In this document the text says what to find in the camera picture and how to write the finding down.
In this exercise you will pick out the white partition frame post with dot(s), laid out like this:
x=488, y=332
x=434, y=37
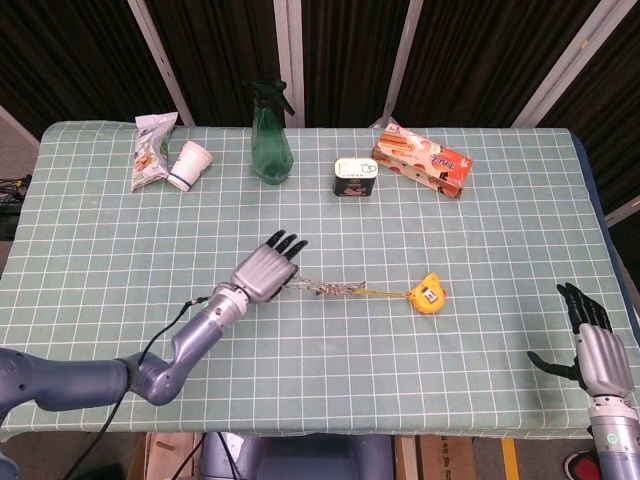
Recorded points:
x=399, y=60
x=290, y=55
x=570, y=62
x=159, y=57

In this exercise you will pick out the green checkered tablecloth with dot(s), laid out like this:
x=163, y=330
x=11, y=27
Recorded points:
x=350, y=225

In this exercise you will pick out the yellow tape measure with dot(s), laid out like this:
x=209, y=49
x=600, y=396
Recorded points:
x=426, y=293

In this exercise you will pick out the white snack bag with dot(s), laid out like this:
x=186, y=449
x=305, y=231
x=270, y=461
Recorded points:
x=151, y=150

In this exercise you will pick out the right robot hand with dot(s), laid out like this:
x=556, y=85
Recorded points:
x=602, y=362

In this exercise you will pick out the light wooden board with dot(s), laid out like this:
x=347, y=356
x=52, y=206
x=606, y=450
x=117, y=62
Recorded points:
x=167, y=455

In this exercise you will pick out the green food tin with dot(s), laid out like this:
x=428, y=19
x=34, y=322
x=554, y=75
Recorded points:
x=354, y=176

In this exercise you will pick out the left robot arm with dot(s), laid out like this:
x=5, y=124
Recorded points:
x=150, y=355

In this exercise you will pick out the white paper cup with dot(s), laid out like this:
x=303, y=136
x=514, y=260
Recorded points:
x=190, y=164

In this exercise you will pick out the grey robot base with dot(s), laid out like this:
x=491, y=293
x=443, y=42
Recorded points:
x=295, y=457

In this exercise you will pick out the green spray bottle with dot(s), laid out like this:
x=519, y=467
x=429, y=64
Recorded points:
x=270, y=140

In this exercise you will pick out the brown cardboard box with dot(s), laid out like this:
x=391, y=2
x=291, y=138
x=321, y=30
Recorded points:
x=445, y=457

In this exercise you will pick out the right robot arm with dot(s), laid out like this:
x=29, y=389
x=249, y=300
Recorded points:
x=616, y=440

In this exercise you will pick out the orange biscuit box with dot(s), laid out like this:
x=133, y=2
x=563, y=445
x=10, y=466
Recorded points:
x=422, y=160

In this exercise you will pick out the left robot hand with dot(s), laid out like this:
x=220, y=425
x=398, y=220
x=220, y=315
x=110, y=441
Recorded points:
x=267, y=275

